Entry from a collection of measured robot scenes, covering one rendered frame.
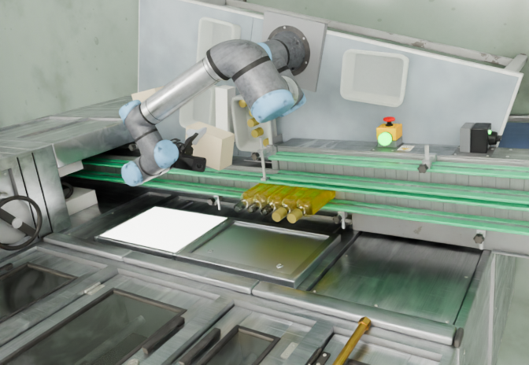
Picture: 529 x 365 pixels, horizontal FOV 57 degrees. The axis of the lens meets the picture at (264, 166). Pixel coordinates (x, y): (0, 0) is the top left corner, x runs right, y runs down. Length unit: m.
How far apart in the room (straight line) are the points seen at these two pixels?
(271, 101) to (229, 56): 0.16
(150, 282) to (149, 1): 1.23
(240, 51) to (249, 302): 0.71
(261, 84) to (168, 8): 1.05
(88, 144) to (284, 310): 1.27
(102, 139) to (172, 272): 0.89
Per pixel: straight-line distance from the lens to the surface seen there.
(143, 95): 2.32
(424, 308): 1.43
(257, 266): 1.59
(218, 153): 1.71
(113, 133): 2.39
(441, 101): 1.73
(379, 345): 1.31
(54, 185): 2.22
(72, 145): 2.25
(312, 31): 1.83
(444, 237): 1.74
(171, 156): 1.45
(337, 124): 1.87
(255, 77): 1.26
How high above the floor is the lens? 2.40
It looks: 52 degrees down
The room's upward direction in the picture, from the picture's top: 120 degrees counter-clockwise
